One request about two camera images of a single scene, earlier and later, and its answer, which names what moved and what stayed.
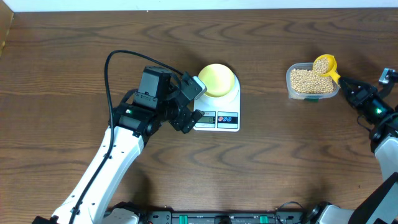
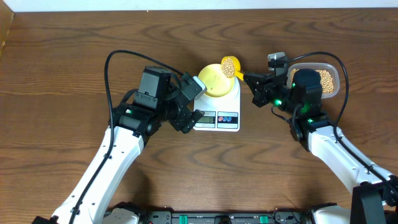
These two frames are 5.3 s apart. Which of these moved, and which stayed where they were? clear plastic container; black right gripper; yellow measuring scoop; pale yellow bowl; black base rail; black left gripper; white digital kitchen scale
Moved: yellow measuring scoop; black right gripper
Stayed: pale yellow bowl; clear plastic container; black base rail; white digital kitchen scale; black left gripper
